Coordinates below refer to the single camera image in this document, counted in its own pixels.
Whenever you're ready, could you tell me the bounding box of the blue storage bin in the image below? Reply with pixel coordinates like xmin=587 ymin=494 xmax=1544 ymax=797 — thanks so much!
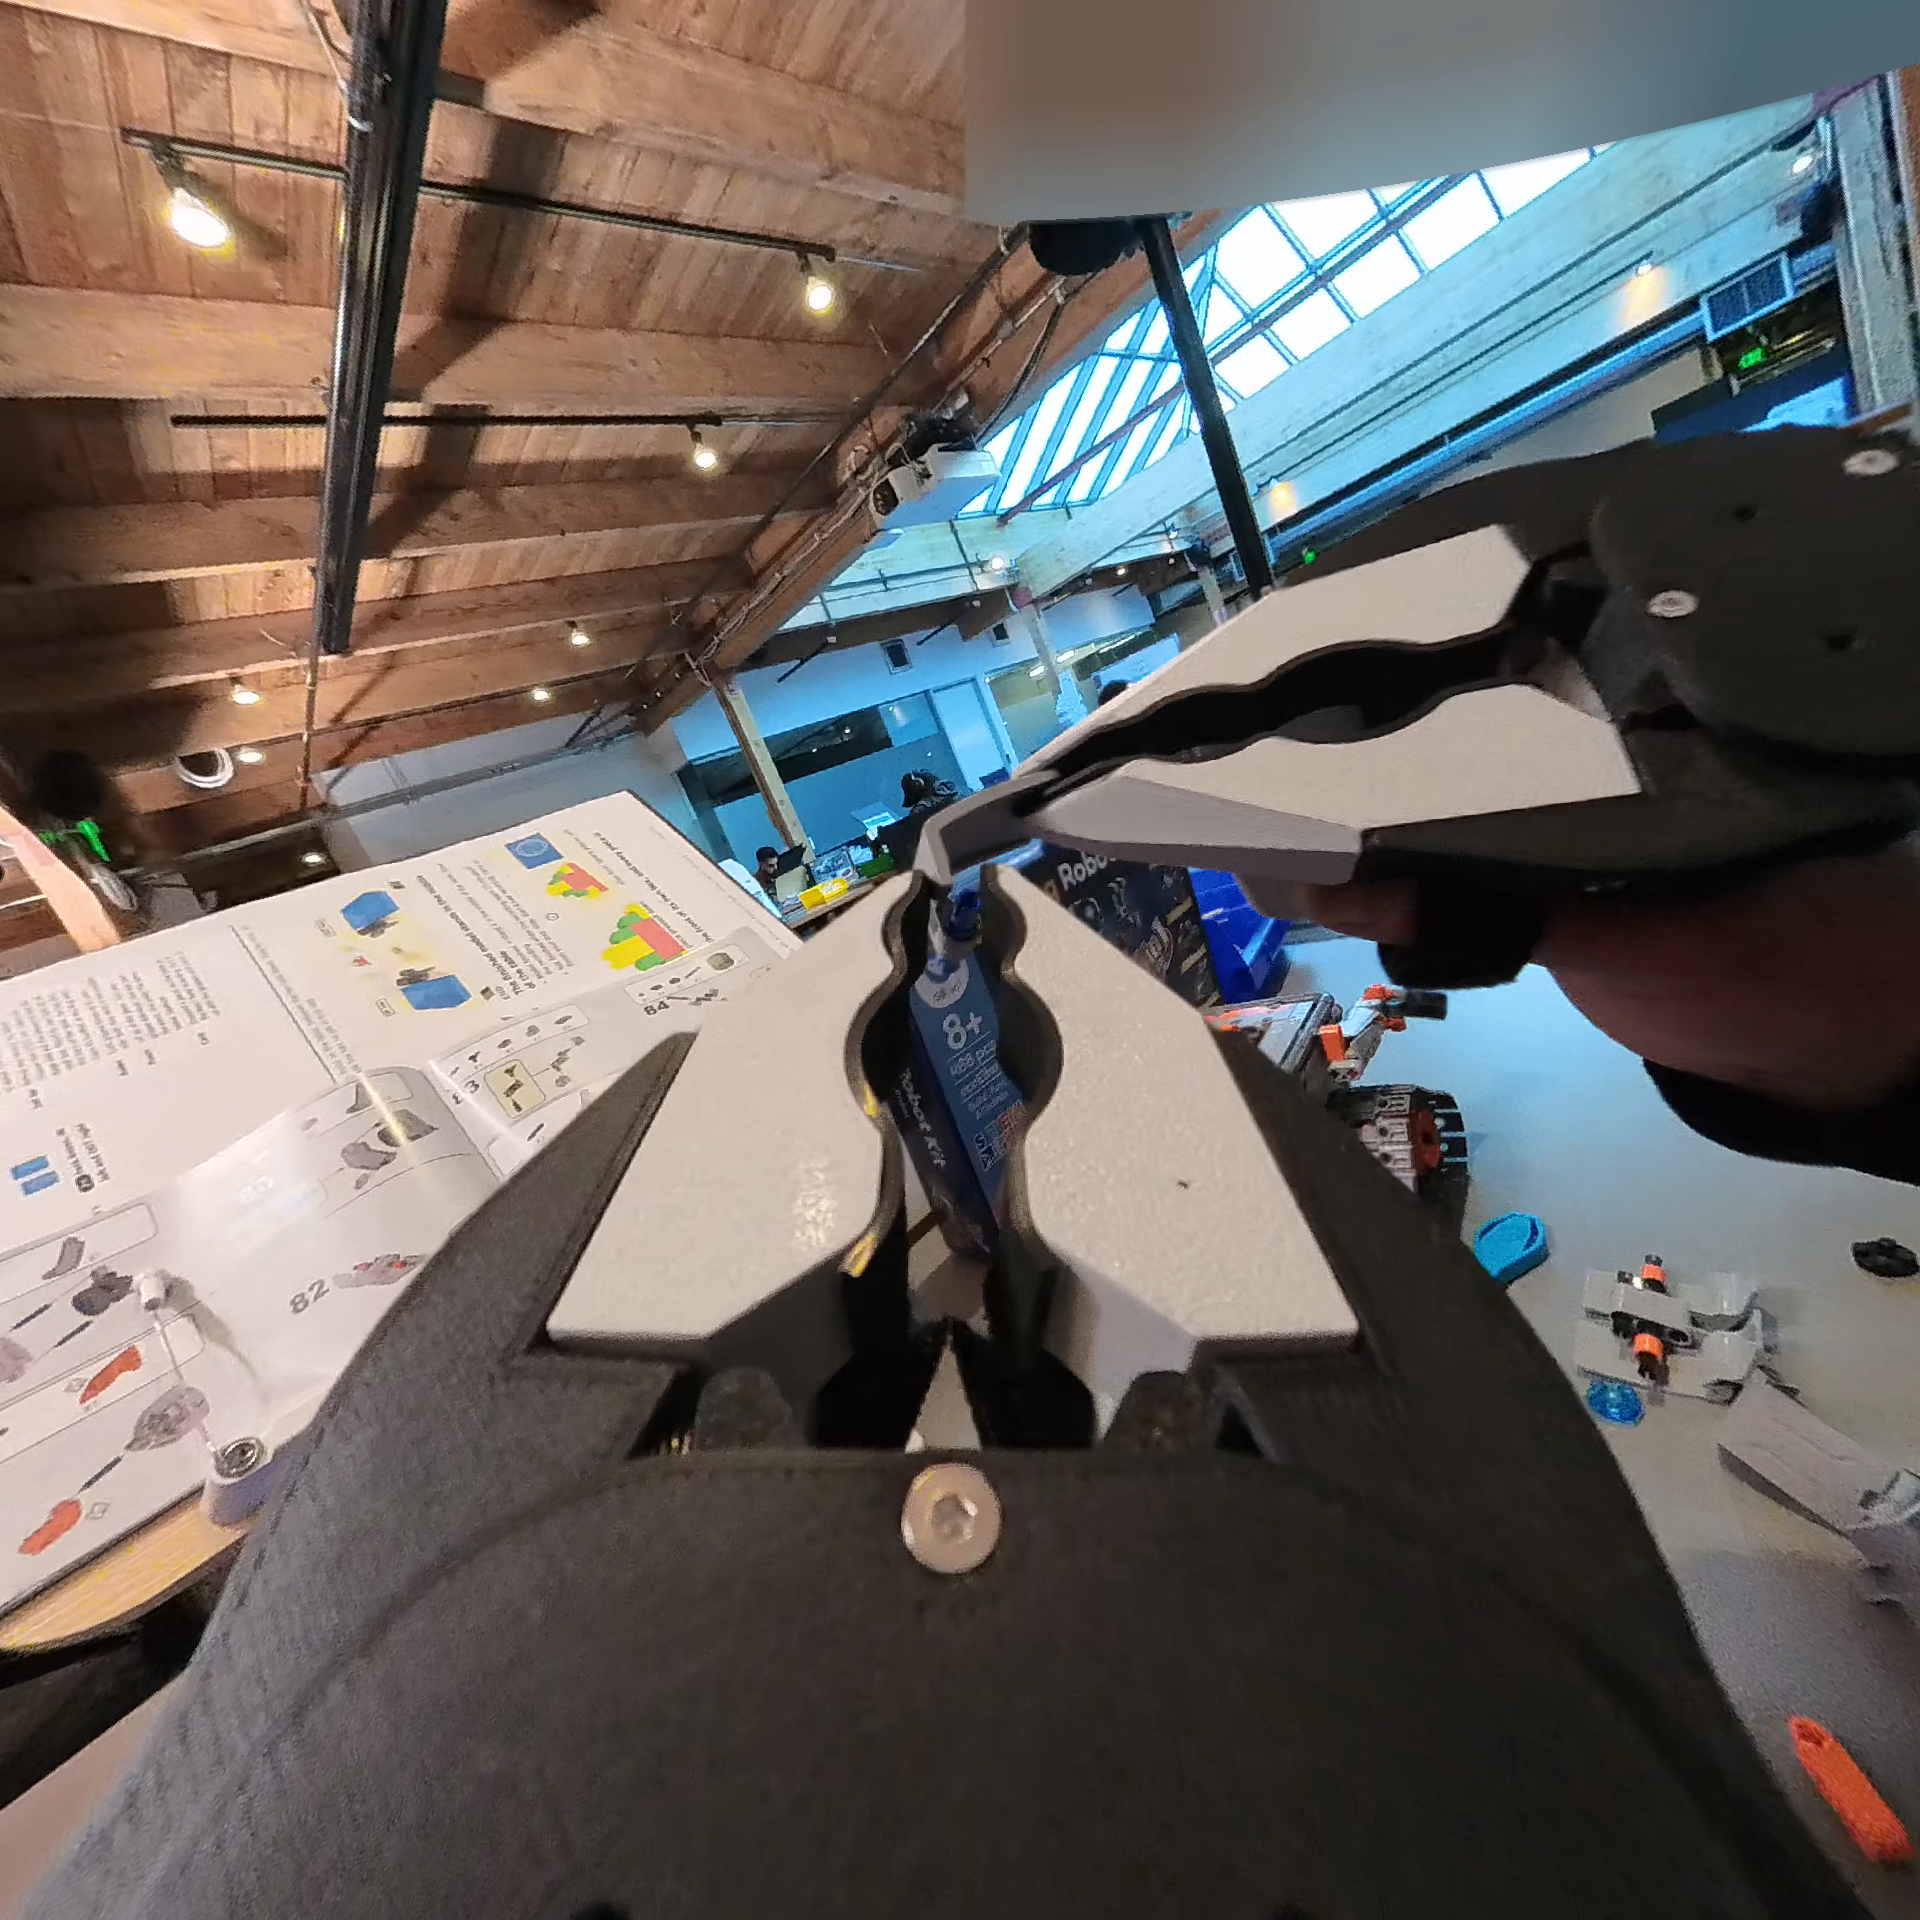
xmin=1191 ymin=866 xmax=1294 ymax=1002

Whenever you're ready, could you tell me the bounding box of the blue robot kit box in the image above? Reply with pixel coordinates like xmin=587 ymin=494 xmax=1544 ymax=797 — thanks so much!
xmin=896 ymin=841 xmax=1205 ymax=1265

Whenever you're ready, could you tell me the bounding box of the white ceiling projector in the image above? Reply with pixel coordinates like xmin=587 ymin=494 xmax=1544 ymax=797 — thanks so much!
xmin=868 ymin=438 xmax=1007 ymax=530

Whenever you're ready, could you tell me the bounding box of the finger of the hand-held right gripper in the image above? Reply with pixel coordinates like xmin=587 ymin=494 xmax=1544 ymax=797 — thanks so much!
xmin=1026 ymin=678 xmax=1645 ymax=892
xmin=1013 ymin=521 xmax=1547 ymax=800

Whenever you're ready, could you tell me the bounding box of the black pole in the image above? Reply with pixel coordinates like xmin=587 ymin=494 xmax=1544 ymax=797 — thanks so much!
xmin=1139 ymin=217 xmax=1280 ymax=607

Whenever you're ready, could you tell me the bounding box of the loose grey curved panel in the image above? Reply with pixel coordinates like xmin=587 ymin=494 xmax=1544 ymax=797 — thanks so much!
xmin=1716 ymin=1377 xmax=1920 ymax=1608

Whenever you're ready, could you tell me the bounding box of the grey panel assembly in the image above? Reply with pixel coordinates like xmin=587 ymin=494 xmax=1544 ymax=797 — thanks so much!
xmin=1571 ymin=1249 xmax=1781 ymax=1431

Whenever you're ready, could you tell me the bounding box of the long orange building piece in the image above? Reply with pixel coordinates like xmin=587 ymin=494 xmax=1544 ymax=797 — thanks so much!
xmin=1788 ymin=1716 xmax=1918 ymax=1866

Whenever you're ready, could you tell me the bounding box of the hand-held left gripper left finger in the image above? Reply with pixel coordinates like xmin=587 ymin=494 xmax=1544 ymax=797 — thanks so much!
xmin=545 ymin=869 xmax=922 ymax=1350

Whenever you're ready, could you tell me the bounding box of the toy tracked robot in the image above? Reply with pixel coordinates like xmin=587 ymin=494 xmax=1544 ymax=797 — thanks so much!
xmin=1199 ymin=981 xmax=1477 ymax=1204

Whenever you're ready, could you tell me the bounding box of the person's right hand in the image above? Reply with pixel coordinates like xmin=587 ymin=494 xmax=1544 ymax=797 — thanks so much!
xmin=1290 ymin=838 xmax=1920 ymax=1123

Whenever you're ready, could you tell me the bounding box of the white instruction booklet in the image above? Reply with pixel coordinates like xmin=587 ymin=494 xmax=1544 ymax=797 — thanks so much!
xmin=0 ymin=791 xmax=805 ymax=1619

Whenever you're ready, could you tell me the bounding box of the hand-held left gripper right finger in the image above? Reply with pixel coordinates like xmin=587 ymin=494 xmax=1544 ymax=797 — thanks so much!
xmin=978 ymin=866 xmax=1361 ymax=1405

